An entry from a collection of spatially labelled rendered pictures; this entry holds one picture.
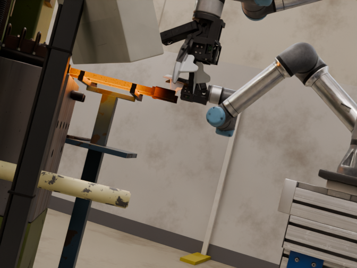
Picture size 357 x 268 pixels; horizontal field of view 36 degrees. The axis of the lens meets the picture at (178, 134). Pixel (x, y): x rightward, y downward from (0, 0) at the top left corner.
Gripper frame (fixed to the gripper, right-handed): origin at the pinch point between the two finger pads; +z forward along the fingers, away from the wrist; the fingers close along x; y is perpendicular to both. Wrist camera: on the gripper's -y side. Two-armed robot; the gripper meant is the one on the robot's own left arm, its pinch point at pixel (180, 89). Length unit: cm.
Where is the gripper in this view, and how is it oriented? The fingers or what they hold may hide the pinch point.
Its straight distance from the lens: 146.2
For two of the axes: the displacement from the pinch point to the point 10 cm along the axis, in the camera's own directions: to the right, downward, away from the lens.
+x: 3.2, 1.1, 9.4
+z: -2.4, 9.7, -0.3
